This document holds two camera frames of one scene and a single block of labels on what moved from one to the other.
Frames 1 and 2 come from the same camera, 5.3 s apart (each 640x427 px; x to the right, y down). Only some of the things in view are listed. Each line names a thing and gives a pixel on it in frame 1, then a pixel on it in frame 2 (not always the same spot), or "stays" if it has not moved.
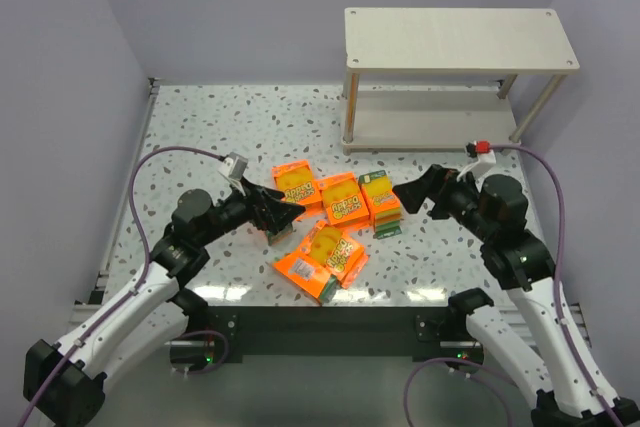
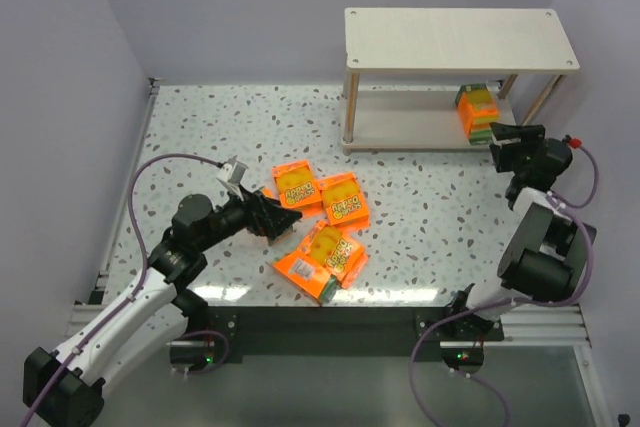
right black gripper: x=441 y=190 -> x=516 y=148
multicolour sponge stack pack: x=307 y=275 stays
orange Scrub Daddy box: x=296 y=182 stays
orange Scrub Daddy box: x=343 y=200 stays
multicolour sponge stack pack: x=384 y=203 -> x=478 y=110
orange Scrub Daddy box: x=342 y=255 stays
